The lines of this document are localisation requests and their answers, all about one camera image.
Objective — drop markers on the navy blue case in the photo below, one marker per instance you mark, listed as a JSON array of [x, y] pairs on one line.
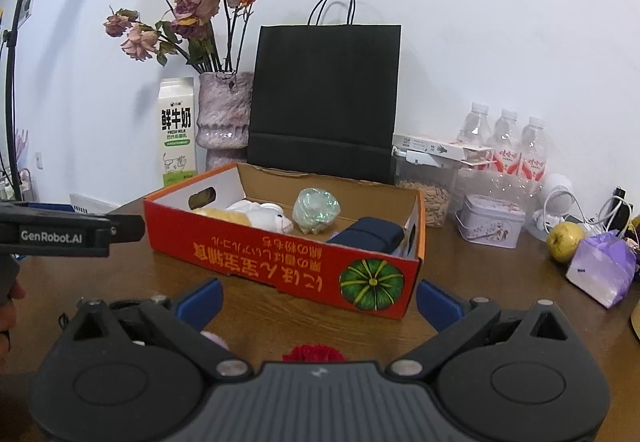
[[367, 234]]

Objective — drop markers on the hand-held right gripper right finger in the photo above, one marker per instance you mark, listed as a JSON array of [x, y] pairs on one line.
[[440, 299]]

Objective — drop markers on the red fluffy item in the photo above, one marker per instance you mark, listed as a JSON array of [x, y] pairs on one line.
[[312, 353]]

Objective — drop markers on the black tripod stand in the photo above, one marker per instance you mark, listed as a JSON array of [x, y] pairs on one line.
[[11, 67]]

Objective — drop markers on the pink fluffy item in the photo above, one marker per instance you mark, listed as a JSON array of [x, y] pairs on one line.
[[215, 339]]

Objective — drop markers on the yellow plush toy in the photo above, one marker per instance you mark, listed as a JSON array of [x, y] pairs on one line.
[[220, 214]]

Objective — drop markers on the white floral tin box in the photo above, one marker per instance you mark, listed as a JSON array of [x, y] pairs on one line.
[[487, 222]]

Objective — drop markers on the purple plastic bag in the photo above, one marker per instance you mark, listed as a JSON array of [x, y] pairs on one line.
[[600, 267]]

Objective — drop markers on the person's left hand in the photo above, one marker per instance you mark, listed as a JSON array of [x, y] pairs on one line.
[[6, 329]]

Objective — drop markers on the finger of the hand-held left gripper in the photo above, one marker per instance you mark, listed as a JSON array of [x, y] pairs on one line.
[[127, 228]]

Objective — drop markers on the white wall socket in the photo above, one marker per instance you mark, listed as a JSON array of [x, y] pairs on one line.
[[37, 159]]

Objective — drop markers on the yellow-green apple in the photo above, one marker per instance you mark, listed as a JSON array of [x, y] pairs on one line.
[[564, 242]]

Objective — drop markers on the mottled pink vase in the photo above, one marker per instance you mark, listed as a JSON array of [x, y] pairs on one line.
[[222, 112]]

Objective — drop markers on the red cardboard box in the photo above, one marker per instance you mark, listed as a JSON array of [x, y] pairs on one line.
[[280, 262]]

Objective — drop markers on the white plush toy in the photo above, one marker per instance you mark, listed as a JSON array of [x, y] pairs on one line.
[[265, 218]]

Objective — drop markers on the small white fan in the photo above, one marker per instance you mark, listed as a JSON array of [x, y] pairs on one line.
[[555, 202]]

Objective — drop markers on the flat white red box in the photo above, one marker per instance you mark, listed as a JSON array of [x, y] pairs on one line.
[[425, 143]]

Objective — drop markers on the clear water bottle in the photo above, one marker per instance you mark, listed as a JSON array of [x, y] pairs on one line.
[[532, 147], [474, 124], [505, 137]]

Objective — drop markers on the white green milk carton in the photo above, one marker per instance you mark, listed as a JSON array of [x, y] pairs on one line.
[[176, 132]]

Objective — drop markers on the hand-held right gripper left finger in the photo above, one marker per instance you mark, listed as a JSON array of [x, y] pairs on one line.
[[205, 297]]

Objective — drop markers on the black paper bag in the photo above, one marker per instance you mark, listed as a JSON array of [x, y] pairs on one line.
[[325, 97]]

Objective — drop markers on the clear container of seeds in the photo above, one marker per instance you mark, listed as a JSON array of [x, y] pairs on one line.
[[430, 202]]

